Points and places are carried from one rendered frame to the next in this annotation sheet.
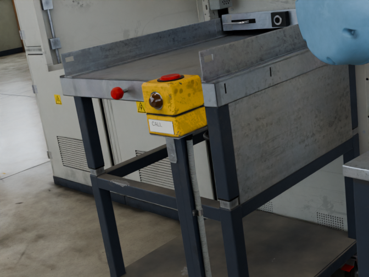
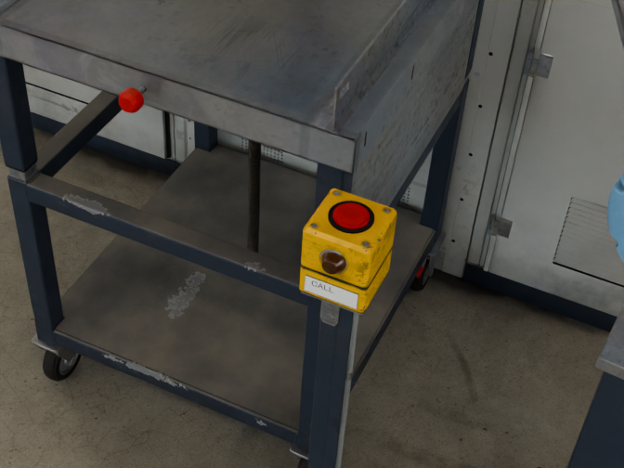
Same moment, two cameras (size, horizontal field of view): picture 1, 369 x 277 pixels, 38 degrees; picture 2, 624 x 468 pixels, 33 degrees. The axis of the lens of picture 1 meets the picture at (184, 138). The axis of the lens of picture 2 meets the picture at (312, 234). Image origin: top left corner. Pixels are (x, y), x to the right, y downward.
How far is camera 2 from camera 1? 75 cm
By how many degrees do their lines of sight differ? 34
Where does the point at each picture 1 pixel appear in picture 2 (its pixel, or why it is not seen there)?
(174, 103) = (370, 273)
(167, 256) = (128, 276)
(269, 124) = (389, 142)
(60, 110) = not seen: outside the picture
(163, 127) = (337, 294)
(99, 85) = (71, 58)
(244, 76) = (386, 102)
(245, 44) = (384, 34)
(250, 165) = not seen: hidden behind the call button
